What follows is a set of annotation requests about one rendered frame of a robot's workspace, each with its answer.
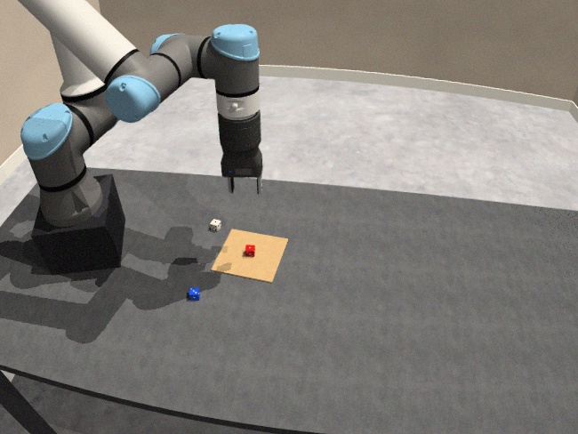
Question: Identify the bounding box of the tan square mat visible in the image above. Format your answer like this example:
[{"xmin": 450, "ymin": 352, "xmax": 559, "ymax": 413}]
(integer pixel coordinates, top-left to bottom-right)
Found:
[{"xmin": 211, "ymin": 229, "xmax": 288, "ymax": 283}]

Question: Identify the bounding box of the blue die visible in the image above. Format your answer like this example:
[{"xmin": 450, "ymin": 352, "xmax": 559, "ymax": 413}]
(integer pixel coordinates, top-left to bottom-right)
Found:
[{"xmin": 189, "ymin": 287, "xmax": 200, "ymax": 301}]

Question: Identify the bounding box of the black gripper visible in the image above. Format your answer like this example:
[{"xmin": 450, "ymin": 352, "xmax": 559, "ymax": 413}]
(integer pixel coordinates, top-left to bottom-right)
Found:
[{"xmin": 216, "ymin": 88, "xmax": 264, "ymax": 194}]

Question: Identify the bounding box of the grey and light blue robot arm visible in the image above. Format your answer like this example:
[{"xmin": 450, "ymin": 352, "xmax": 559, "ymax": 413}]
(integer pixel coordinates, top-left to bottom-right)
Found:
[{"xmin": 18, "ymin": 0, "xmax": 260, "ymax": 227}]

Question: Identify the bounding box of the white die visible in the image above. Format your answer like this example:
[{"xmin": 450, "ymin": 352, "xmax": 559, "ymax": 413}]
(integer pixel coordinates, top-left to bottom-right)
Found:
[{"xmin": 210, "ymin": 219, "xmax": 221, "ymax": 231}]

